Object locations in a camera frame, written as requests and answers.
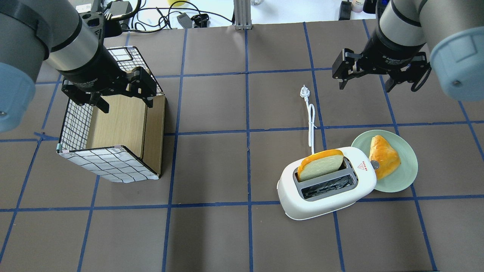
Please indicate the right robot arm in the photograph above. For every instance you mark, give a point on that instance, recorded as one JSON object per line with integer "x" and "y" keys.
{"x": 415, "y": 37}

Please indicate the toast slice in toaster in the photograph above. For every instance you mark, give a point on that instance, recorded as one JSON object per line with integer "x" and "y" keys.
{"x": 319, "y": 164}

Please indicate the black power adapter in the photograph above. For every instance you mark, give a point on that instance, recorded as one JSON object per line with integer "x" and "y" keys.
{"x": 185, "y": 21}

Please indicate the aluminium frame post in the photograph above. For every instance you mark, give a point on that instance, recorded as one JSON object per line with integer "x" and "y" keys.
{"x": 242, "y": 15}

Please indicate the white toaster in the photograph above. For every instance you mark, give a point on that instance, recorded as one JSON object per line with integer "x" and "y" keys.
{"x": 302, "y": 200}

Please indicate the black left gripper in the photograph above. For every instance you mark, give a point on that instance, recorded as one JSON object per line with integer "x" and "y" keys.
{"x": 92, "y": 69}

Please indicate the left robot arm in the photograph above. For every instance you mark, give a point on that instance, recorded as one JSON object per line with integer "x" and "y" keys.
{"x": 34, "y": 31}

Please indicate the triangular golden bread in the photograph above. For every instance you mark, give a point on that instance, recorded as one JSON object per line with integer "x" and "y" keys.
{"x": 386, "y": 156}

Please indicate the green plate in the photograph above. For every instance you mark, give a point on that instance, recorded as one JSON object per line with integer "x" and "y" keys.
{"x": 405, "y": 174}

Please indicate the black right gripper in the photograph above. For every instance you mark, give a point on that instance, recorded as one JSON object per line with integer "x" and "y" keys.
{"x": 390, "y": 54}

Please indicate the wire basket with checked cloth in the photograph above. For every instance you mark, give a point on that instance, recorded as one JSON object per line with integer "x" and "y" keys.
{"x": 123, "y": 145}

